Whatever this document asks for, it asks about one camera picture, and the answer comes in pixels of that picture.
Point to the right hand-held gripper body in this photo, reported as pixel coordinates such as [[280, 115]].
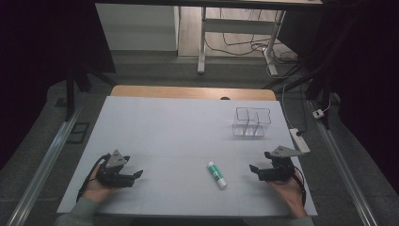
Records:
[[282, 163]]

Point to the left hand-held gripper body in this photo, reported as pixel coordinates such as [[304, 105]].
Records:
[[113, 160]]

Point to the person's right hand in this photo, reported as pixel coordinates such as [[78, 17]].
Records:
[[290, 196]]

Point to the person's left hand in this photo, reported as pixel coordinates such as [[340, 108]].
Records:
[[95, 190]]

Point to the white power strip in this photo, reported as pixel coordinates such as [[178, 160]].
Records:
[[299, 140]]

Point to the clear acrylic organiser box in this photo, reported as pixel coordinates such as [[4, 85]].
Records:
[[252, 123]]

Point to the white green glue stick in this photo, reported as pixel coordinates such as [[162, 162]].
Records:
[[217, 175]]

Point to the black floor plate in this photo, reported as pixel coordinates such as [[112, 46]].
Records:
[[78, 132]]

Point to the white table sheet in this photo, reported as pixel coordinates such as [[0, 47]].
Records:
[[175, 132]]

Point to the small white adapter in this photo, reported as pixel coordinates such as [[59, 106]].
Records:
[[318, 113]]

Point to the black metal stand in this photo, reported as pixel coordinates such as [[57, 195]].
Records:
[[70, 91], [316, 78]]

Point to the dark curtain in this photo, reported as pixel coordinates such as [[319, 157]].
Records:
[[367, 78], [40, 62]]

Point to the aluminium floor rail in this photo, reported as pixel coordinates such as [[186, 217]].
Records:
[[42, 169], [343, 175]]

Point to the white desk frame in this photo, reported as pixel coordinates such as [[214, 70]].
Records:
[[238, 25]]

